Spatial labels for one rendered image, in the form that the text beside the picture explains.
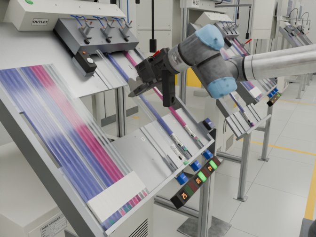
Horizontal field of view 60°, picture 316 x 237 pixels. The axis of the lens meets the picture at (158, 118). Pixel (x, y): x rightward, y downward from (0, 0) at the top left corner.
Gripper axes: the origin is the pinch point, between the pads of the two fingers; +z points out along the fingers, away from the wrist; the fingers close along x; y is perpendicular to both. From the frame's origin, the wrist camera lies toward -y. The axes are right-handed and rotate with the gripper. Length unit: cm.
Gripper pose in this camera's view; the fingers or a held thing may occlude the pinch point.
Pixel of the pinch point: (133, 96)
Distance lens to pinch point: 94.7
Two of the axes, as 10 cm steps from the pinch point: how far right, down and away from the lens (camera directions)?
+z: -7.1, 3.7, 6.0
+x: -5.4, 2.6, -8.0
